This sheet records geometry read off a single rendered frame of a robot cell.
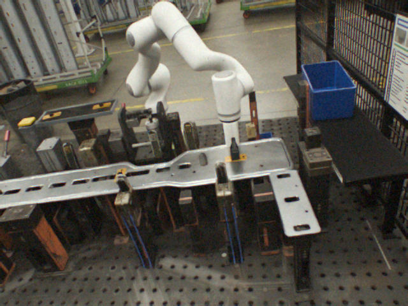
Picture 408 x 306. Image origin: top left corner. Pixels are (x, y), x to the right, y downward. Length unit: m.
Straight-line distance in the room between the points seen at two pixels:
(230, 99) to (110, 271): 0.83
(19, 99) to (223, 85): 3.25
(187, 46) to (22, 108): 3.18
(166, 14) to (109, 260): 0.99
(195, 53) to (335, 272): 0.89
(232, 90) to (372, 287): 0.80
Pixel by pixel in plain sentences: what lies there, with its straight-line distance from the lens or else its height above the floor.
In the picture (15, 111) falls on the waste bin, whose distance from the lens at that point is 4.16.
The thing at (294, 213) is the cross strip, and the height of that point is 1.00.
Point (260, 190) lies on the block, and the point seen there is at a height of 0.98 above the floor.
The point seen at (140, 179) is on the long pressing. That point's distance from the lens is 1.28.
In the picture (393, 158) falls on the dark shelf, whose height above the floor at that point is 1.03.
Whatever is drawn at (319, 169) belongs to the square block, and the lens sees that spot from 1.15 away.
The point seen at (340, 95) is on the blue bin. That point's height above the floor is 1.13.
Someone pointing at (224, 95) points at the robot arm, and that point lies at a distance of 1.08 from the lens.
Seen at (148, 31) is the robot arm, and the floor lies 1.47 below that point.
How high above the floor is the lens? 1.74
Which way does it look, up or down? 33 degrees down
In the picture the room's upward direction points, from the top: 12 degrees counter-clockwise
